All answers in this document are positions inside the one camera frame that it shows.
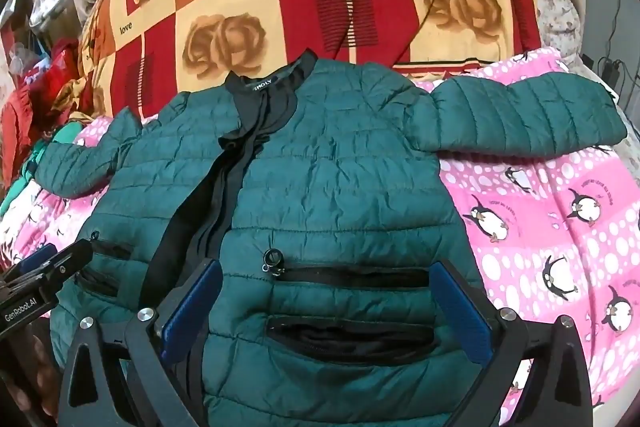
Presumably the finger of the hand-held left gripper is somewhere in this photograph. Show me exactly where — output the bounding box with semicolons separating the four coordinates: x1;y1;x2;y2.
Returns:
9;243;58;279
20;239;94;294

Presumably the green puffer jacket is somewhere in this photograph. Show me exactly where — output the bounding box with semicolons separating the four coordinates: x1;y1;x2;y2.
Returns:
35;48;628;427

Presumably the black power adapter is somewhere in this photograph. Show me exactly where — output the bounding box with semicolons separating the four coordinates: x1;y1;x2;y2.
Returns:
599;57;627;82

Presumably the pink penguin print blanket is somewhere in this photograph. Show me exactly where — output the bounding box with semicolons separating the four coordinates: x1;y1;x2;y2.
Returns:
0;47;640;427

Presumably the black cable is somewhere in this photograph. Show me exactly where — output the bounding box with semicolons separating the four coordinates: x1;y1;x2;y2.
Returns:
606;0;630;68

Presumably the person's left hand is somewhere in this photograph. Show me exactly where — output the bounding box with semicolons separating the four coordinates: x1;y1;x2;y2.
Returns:
0;324;58;420

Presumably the green cloth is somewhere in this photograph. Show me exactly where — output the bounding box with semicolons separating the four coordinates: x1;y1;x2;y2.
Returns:
0;122;86;212

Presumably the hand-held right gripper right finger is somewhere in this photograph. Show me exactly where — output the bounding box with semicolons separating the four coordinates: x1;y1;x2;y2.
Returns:
429;259;596;427

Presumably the red cloth pile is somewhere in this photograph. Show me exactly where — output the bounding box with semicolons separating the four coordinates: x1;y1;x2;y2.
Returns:
0;37;101;168

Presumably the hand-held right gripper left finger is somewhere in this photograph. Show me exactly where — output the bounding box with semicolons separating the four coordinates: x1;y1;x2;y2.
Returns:
57;257;223;427

